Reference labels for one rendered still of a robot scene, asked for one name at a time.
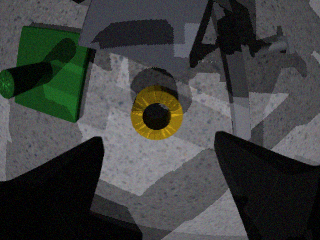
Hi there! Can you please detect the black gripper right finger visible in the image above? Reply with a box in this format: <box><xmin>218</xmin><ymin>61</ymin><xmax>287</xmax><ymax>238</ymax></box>
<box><xmin>214</xmin><ymin>131</ymin><xmax>320</xmax><ymax>240</ymax></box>

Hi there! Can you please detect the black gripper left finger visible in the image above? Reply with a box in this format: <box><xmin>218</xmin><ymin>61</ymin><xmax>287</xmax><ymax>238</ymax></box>
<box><xmin>0</xmin><ymin>136</ymin><xmax>104</xmax><ymax>240</ymax></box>

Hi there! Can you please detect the gold round nut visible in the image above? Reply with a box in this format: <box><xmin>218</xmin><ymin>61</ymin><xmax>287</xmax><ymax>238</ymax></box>
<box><xmin>131</xmin><ymin>85</ymin><xmax>183</xmax><ymax>140</ymax></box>

